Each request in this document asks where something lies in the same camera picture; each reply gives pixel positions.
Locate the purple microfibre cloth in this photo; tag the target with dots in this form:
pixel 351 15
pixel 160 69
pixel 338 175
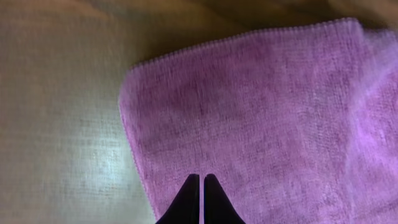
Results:
pixel 299 124

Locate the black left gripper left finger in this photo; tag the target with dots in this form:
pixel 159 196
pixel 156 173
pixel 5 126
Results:
pixel 185 208

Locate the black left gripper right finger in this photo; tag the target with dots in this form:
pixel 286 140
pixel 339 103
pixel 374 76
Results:
pixel 217 207

